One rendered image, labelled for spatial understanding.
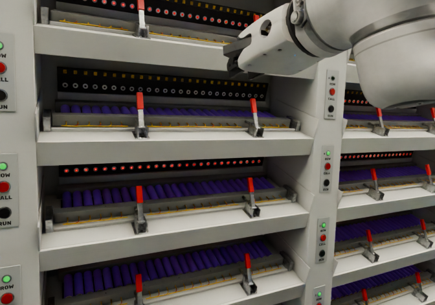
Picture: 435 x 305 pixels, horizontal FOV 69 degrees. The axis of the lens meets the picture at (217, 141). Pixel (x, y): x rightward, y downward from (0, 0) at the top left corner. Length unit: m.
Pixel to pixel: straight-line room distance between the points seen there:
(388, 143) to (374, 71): 0.76
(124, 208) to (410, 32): 0.60
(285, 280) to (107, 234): 0.48
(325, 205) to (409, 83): 0.64
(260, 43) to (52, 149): 0.40
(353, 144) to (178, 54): 0.54
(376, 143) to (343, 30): 0.70
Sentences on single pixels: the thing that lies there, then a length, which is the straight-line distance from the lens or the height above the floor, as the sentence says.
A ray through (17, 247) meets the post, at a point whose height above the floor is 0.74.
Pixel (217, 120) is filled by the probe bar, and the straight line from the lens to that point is 0.75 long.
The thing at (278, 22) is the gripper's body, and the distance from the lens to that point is 0.38.
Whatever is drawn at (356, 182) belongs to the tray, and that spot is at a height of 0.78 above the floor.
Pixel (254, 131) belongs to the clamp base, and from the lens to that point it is 0.74.
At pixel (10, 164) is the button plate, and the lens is 0.62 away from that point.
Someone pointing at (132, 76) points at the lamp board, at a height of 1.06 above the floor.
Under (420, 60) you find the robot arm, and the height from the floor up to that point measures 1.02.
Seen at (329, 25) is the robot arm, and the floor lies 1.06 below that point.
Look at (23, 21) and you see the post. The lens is 0.63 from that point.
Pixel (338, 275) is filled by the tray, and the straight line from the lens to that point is 1.02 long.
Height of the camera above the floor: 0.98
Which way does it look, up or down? 5 degrees down
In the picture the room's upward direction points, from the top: 2 degrees clockwise
